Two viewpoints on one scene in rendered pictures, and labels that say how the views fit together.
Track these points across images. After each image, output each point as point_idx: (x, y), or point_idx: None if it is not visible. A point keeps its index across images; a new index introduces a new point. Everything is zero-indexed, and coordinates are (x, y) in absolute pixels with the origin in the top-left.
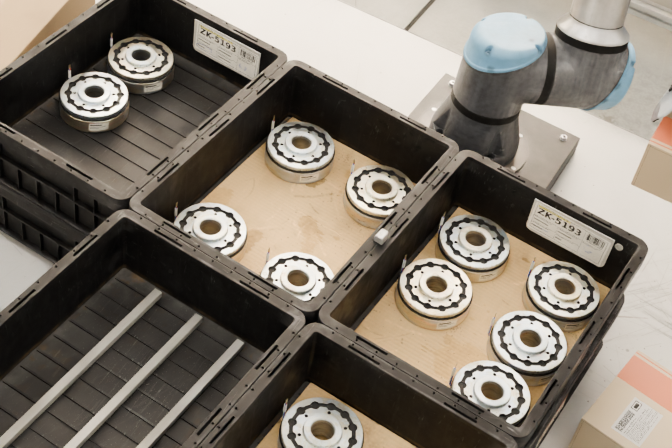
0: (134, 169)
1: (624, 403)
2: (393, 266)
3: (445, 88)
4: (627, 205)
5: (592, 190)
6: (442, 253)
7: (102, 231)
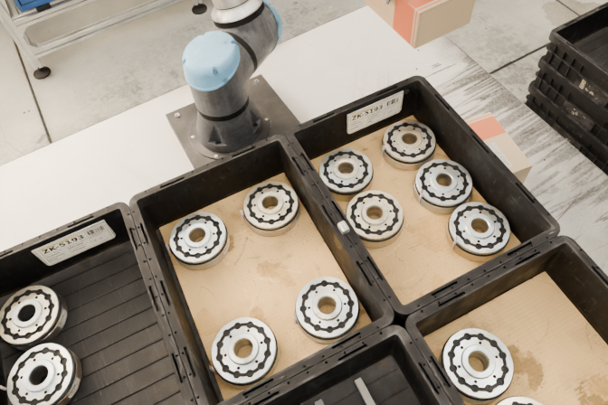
0: (136, 378)
1: None
2: None
3: (178, 121)
4: (316, 80)
5: (295, 90)
6: (345, 194)
7: None
